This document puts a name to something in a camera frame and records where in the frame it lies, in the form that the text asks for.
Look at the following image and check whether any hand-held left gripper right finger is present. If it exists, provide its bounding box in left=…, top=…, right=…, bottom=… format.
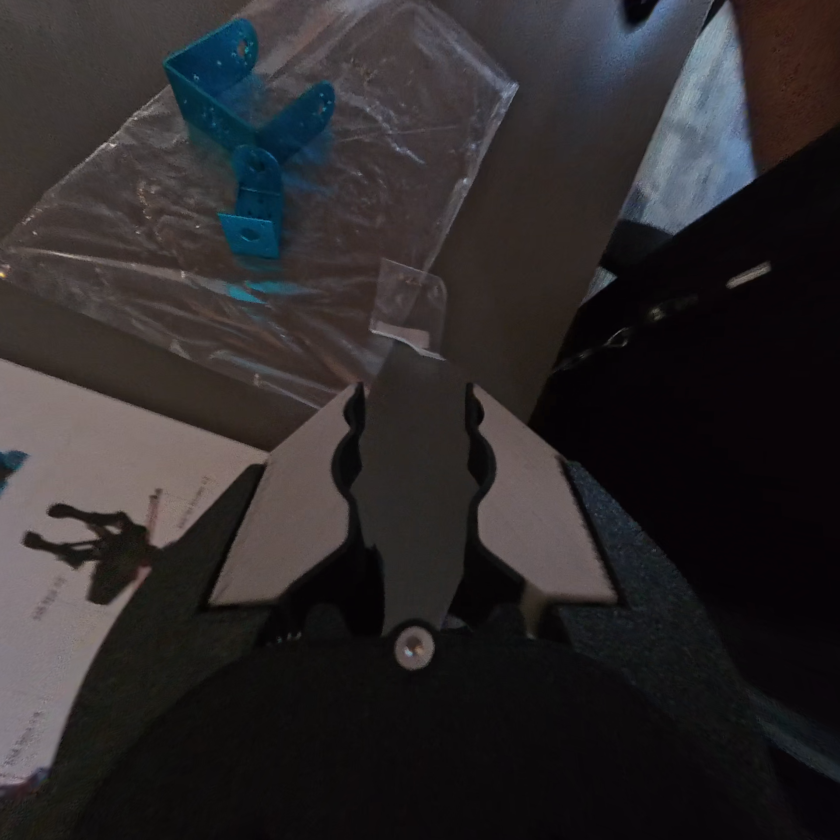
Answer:
left=462, top=384, right=621, bottom=639

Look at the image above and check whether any small teal metal bracket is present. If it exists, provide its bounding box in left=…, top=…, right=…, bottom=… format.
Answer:
left=218, top=146, right=284, bottom=258

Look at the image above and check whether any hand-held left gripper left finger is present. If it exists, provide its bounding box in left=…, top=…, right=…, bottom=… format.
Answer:
left=209, top=384, right=385, bottom=637

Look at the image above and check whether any large clear plastic bag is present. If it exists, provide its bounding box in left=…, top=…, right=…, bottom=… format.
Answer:
left=0, top=0, right=519, bottom=409

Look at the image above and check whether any grey mesh chair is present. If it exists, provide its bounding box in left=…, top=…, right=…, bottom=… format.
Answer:
left=594, top=220, right=677, bottom=290

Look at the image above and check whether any assembly instruction manual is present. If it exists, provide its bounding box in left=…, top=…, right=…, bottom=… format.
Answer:
left=0, top=357, right=271, bottom=788

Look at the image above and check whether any clear labelled screw bag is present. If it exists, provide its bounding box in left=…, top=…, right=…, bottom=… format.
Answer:
left=369, top=258, right=452, bottom=360

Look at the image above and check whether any teal metal U bracket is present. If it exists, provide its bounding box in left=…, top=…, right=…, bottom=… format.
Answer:
left=163, top=18, right=337, bottom=161

